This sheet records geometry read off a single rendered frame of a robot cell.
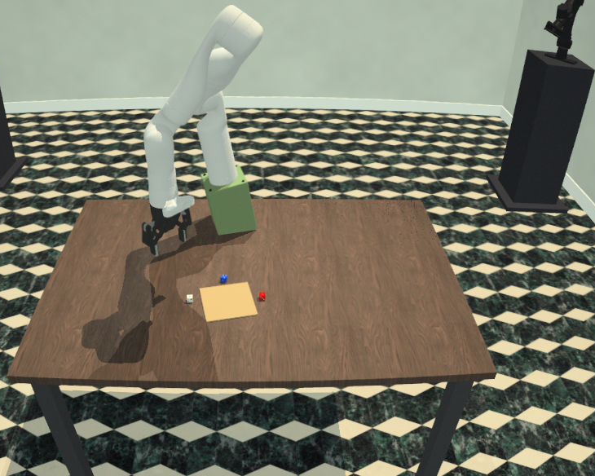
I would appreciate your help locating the pale yellow mat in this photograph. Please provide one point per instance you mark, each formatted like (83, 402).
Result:
(227, 302)

